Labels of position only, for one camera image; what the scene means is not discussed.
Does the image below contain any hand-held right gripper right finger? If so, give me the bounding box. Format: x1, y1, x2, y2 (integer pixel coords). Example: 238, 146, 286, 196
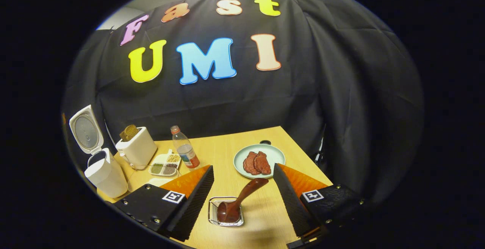
273, 163, 371, 249

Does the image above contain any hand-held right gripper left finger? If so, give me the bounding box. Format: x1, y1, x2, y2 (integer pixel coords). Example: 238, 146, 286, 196
114, 165, 214, 242

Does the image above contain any clear square chopstick holder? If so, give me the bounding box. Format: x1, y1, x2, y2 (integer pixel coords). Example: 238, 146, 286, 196
208, 196, 244, 227

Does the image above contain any brown wooden spoon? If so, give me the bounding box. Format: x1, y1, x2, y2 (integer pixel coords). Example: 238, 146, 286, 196
217, 178, 269, 224

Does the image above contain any white rice cooker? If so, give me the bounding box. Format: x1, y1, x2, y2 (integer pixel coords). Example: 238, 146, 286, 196
69, 105, 128, 199

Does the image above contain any red meat slice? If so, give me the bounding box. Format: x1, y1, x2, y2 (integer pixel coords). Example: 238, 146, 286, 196
253, 151, 272, 175
242, 151, 262, 176

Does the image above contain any divided dish of grains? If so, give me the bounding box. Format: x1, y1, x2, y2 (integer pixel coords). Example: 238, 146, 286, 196
149, 149, 182, 177

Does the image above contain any pale green plate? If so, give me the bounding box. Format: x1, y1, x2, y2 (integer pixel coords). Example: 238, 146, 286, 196
233, 144, 286, 180

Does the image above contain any clear plastic bottle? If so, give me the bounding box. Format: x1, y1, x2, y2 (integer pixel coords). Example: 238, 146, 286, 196
170, 125, 200, 169

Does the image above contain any white toaster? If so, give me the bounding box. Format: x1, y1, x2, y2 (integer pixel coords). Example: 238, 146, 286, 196
115, 127, 158, 170

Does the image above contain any brown bread slice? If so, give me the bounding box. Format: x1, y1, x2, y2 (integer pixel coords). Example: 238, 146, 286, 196
119, 124, 139, 142

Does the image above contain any black backdrop cloth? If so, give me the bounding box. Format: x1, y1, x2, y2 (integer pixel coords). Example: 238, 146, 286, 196
63, 0, 424, 204

